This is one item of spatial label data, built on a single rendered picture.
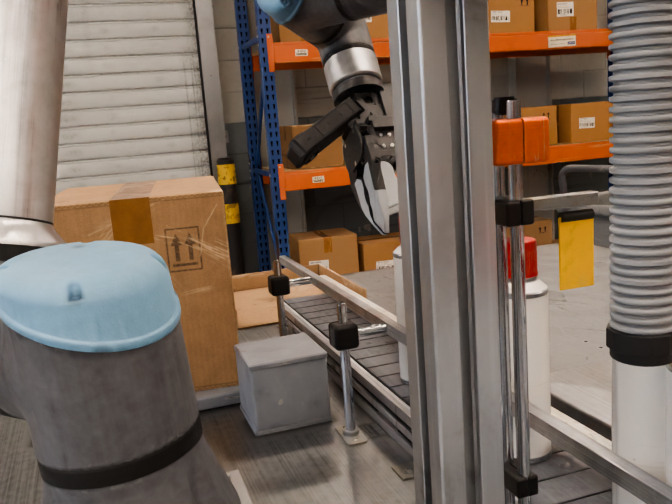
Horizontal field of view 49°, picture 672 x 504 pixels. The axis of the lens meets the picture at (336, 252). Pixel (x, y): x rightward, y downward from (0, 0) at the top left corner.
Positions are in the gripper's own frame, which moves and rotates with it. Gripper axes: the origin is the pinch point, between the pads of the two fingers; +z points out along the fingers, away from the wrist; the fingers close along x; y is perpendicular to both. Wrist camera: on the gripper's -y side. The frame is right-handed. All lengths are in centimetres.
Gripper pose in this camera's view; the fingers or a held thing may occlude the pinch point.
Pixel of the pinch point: (378, 225)
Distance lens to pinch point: 93.6
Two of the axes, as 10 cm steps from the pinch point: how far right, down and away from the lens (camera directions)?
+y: 9.4, -1.2, 3.1
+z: 2.2, 9.2, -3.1
